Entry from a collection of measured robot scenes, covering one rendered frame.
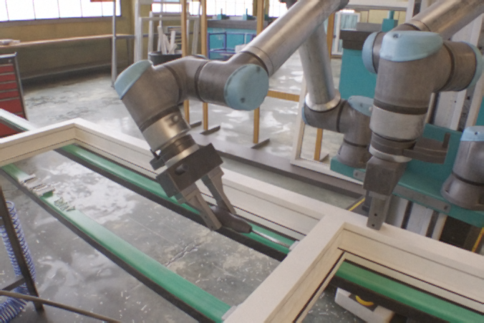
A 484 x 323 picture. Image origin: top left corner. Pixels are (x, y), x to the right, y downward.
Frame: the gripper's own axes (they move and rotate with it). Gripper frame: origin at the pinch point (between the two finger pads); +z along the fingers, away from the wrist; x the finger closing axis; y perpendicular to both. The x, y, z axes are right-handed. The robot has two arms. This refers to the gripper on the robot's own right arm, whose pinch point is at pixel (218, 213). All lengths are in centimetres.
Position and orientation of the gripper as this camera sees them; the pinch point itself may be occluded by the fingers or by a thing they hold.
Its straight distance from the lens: 68.5
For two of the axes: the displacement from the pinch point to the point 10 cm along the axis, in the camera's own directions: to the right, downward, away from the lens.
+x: 5.9, -4.3, 6.9
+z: 5.3, 8.5, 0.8
